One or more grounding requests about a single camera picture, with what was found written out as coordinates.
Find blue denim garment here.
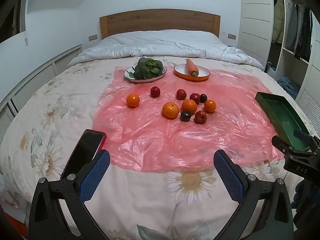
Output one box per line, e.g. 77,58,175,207
286,4,299,52

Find green rectangular tray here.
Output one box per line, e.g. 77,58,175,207
255,92,312,152

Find green leafy vegetable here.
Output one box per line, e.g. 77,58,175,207
129,57,164,80

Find pink plastic sheet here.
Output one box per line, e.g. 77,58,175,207
92,65,285,173

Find dark hanging clothes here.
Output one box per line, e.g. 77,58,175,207
294,4,313,60

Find dark window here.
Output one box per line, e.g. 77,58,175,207
0,0,25,42

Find pale green jacket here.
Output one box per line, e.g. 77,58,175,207
272,0,285,44

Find large orange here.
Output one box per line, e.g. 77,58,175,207
162,102,180,119

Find wooden headboard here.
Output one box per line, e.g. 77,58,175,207
99,9,221,40

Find orange enamel plate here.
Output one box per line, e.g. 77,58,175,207
174,63,211,81

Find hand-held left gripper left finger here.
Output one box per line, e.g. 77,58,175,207
28,149,111,240

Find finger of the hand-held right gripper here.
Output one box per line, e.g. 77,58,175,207
293,129,313,143
272,135,312,156

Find black smartphone red case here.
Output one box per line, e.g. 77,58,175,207
60,129,107,180

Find white duvet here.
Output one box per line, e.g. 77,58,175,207
67,29,265,70

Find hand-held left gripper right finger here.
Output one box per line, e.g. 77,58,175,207
213,149,294,240

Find blue towel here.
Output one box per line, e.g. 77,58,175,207
277,77,299,98

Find white enamel plate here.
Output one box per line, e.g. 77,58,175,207
124,65,167,83

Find white wardrobe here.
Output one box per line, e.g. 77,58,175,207
237,0,320,103

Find carrot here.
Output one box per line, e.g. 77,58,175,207
186,59,199,77

